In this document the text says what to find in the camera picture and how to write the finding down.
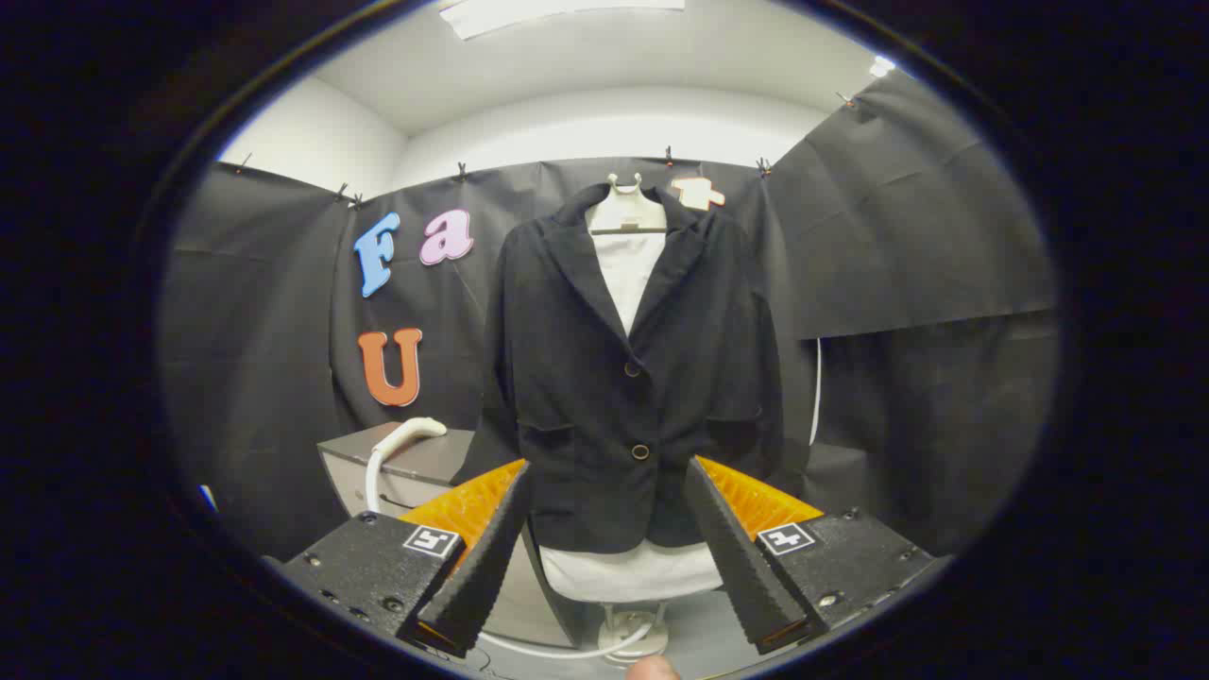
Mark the black blazer jacket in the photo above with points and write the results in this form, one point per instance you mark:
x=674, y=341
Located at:
x=586, y=416

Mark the white garment steamer head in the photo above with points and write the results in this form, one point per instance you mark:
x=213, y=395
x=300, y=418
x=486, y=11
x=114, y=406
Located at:
x=401, y=434

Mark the black backdrop cloth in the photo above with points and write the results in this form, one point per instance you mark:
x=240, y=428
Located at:
x=907, y=236

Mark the white steamer base stand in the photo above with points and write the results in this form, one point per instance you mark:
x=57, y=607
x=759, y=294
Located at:
x=635, y=633

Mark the white plastic clothes hanger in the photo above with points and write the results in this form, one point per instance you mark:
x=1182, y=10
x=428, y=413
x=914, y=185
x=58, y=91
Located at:
x=625, y=212

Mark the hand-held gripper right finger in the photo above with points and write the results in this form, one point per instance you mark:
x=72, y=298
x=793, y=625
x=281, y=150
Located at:
x=732, y=557

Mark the grey cabinet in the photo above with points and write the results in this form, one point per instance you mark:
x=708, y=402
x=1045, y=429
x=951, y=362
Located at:
x=416, y=467

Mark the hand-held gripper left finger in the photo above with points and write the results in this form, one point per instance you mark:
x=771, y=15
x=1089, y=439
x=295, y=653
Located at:
x=486, y=557

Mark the small ceiling spot light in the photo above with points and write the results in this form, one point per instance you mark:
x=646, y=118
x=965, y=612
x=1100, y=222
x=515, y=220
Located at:
x=881, y=66

